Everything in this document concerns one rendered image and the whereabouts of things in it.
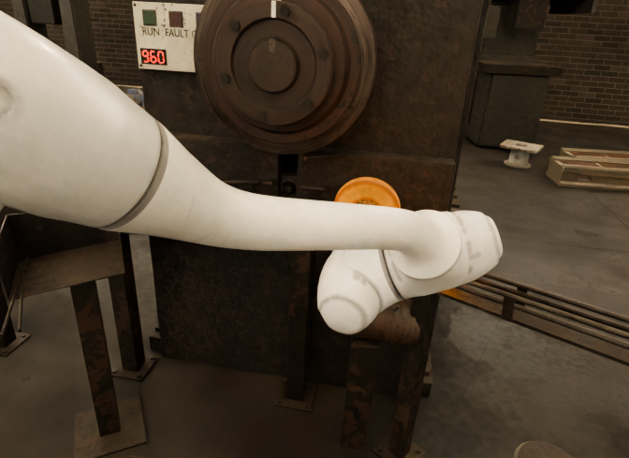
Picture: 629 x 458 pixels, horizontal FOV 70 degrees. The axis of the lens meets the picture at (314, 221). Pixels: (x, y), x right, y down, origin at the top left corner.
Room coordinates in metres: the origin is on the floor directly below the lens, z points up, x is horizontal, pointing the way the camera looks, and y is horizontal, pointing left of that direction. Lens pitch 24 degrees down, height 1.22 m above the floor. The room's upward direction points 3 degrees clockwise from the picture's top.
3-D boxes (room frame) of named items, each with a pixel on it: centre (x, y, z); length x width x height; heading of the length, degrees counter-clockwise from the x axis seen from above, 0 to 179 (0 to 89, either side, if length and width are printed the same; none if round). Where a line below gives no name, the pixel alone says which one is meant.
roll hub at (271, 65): (1.14, 0.11, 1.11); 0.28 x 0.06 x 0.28; 81
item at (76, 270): (1.02, 0.63, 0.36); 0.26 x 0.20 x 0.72; 116
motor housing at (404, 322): (1.05, -0.21, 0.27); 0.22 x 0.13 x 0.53; 81
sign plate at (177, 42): (1.39, 0.42, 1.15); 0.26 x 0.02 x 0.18; 81
